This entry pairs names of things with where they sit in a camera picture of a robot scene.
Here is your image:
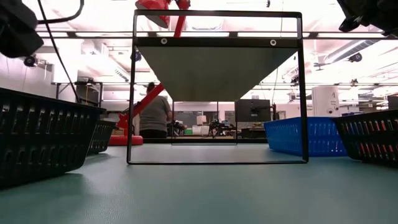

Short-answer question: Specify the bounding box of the white pillar with signs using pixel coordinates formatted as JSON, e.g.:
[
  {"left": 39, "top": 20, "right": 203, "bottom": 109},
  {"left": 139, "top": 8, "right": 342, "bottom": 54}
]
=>
[{"left": 312, "top": 85, "right": 341, "bottom": 118}]

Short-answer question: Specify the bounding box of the person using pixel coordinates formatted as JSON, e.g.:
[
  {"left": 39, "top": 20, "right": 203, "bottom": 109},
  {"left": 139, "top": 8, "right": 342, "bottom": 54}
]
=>
[{"left": 139, "top": 82, "right": 173, "bottom": 139}]

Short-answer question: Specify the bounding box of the red desk lamp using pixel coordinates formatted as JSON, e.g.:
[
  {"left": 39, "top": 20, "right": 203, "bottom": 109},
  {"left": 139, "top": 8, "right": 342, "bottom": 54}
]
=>
[{"left": 108, "top": 0, "right": 191, "bottom": 146}]

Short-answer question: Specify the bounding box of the wooden shelf with black frame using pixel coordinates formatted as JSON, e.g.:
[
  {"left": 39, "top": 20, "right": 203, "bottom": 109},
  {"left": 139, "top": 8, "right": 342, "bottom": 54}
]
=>
[{"left": 126, "top": 9, "right": 310, "bottom": 165}]

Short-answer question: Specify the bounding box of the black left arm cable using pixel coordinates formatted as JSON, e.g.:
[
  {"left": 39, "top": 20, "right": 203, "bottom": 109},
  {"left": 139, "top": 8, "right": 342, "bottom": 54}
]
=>
[{"left": 36, "top": 0, "right": 85, "bottom": 103}]

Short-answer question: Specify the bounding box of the black metal rack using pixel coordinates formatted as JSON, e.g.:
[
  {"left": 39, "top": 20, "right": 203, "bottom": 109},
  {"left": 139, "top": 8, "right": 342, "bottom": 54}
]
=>
[{"left": 51, "top": 80, "right": 104, "bottom": 108}]

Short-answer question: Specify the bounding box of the black computer monitor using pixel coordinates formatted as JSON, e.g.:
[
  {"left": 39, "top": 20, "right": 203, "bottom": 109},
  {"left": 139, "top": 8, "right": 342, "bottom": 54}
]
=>
[{"left": 236, "top": 98, "right": 272, "bottom": 123}]

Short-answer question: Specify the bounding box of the black plastic basket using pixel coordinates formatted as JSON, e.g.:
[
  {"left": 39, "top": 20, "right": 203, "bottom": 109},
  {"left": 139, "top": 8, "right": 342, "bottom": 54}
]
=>
[
  {"left": 86, "top": 119, "right": 118, "bottom": 156},
  {"left": 330, "top": 109, "right": 398, "bottom": 169},
  {"left": 0, "top": 86, "right": 107, "bottom": 189}
]

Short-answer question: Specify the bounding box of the blue plastic basket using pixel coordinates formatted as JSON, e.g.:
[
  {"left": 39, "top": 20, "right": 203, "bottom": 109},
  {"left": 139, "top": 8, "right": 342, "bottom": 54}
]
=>
[{"left": 263, "top": 116, "right": 348, "bottom": 157}]

